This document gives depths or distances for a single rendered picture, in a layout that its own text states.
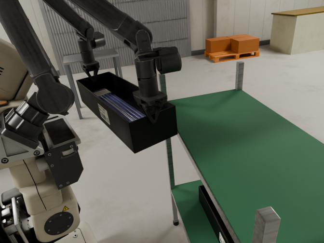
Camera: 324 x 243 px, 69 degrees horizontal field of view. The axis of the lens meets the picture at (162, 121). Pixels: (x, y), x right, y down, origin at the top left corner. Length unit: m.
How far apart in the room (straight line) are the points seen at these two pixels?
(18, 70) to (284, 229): 0.79
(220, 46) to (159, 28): 1.45
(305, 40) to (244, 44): 1.32
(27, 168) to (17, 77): 0.32
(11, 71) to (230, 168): 0.69
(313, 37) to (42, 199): 5.99
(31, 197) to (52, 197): 0.07
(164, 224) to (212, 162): 1.11
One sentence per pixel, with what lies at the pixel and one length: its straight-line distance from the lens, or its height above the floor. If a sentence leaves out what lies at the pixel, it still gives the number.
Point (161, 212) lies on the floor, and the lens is 1.91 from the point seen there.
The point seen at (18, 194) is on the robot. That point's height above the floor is 0.75.
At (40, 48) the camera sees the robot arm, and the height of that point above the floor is 1.36.
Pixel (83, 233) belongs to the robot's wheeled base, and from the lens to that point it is 1.57.
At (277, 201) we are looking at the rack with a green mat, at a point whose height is 0.95.
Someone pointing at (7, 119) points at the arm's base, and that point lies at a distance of 0.67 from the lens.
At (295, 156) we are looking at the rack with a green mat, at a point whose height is 0.95.
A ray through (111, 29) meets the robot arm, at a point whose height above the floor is 1.38.
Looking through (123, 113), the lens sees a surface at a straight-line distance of 0.92.
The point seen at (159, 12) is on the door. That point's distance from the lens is 5.77.
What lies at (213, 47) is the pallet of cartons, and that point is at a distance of 5.73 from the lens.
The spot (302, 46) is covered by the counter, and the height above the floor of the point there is 0.16.
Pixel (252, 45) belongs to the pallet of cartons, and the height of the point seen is 0.26.
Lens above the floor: 1.45
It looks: 29 degrees down
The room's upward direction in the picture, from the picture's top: 6 degrees counter-clockwise
